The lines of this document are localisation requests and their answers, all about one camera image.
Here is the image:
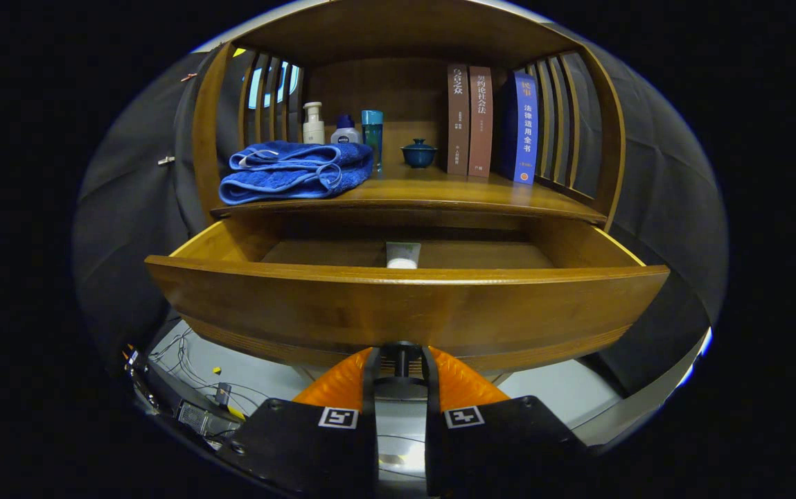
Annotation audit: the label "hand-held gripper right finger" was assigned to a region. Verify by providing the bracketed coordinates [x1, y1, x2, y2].
[424, 345, 596, 499]

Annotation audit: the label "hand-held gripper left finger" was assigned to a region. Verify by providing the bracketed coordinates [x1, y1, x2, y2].
[221, 345, 380, 499]

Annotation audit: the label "white tube with green end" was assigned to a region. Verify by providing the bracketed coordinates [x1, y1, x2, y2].
[385, 241, 421, 270]

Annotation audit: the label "wooden countertop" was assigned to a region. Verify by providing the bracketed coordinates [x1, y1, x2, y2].
[211, 163, 606, 224]

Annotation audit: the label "wooden cabinet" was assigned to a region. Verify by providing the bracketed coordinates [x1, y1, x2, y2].
[190, 0, 627, 236]

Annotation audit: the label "black electronic device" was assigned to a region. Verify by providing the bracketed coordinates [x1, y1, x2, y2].
[124, 343, 246, 448]

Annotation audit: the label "folded blue towel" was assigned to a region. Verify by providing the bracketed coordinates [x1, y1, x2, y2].
[219, 141, 375, 206]

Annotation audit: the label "blue lidded teacup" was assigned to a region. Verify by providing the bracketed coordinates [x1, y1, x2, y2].
[400, 139, 438, 169]

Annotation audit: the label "clear teal bottle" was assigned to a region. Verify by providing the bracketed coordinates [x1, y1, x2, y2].
[362, 110, 384, 173]

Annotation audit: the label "white bottle with blue cap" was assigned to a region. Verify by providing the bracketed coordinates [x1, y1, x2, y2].
[330, 114, 362, 145]

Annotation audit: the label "white pump bottle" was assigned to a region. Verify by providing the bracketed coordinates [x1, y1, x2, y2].
[302, 102, 326, 145]

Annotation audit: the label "black backdrop cloth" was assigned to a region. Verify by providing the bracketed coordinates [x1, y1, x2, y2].
[72, 42, 729, 396]

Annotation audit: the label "dark brown book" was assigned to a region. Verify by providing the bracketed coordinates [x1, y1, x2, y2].
[447, 64, 471, 176]

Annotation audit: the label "light brown book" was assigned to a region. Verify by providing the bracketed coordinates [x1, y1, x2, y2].
[468, 66, 494, 178]

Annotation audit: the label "blue book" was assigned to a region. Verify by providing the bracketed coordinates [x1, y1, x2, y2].
[498, 71, 539, 185]

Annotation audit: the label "thin floor cables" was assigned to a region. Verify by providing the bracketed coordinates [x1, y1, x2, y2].
[152, 326, 274, 417]

